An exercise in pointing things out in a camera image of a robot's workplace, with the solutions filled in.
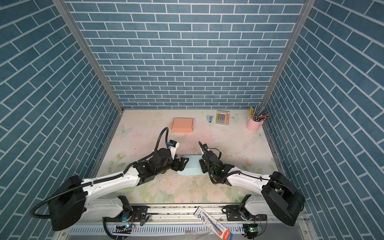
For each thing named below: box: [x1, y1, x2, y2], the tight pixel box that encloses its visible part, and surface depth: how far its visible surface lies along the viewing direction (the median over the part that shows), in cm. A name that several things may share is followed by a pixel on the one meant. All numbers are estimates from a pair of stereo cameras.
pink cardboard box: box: [171, 117, 194, 133], surface depth 110 cm
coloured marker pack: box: [215, 110, 230, 126], surface depth 117 cm
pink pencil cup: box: [246, 116, 264, 132], surface depth 109 cm
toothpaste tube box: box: [193, 206, 233, 240], surface depth 71 cm
